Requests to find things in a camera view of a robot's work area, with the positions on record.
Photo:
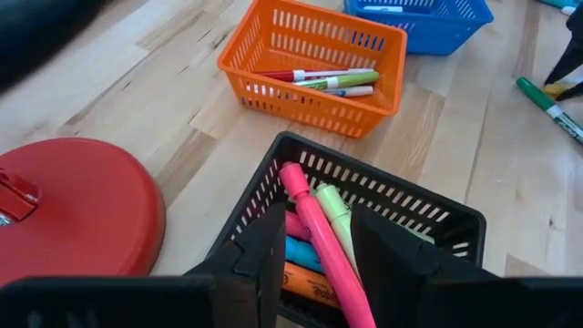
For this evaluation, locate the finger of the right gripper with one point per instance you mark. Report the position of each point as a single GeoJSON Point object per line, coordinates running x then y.
{"type": "Point", "coordinates": [569, 59]}
{"type": "Point", "coordinates": [573, 91]}

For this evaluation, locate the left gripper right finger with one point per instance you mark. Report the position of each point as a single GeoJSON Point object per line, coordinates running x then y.
{"type": "Point", "coordinates": [455, 300]}

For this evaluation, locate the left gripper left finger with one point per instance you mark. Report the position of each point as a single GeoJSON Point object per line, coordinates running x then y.
{"type": "Point", "coordinates": [136, 303]}

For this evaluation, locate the green chunky whiteboard marker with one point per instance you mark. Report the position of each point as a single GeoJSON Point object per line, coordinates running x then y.
{"type": "Point", "coordinates": [535, 93]}

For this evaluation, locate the pink highlighter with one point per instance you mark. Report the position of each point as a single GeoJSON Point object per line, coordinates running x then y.
{"type": "Point", "coordinates": [295, 226]}
{"type": "Point", "coordinates": [328, 246]}

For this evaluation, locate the orange highlighter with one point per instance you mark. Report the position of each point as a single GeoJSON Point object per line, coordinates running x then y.
{"type": "Point", "coordinates": [309, 284]}

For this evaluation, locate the blue highlighter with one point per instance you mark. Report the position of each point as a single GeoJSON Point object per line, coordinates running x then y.
{"type": "Point", "coordinates": [300, 255]}

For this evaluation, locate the light green slim whiteboard marker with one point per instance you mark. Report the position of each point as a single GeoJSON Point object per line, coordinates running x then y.
{"type": "Point", "coordinates": [355, 79]}

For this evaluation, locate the red slim whiteboard marker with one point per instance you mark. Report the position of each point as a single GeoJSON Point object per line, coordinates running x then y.
{"type": "Point", "coordinates": [278, 74]}

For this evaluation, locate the black plastic basket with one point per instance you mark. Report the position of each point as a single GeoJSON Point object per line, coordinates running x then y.
{"type": "Point", "coordinates": [473, 228]}

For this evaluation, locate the red desk lamp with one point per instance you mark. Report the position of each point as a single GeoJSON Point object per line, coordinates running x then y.
{"type": "Point", "coordinates": [82, 205]}

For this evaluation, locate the blue plastic basket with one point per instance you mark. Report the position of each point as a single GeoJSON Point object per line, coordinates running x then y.
{"type": "Point", "coordinates": [432, 38]}

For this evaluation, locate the orange plastic basket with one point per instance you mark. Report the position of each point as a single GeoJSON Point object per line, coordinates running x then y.
{"type": "Point", "coordinates": [391, 68]}

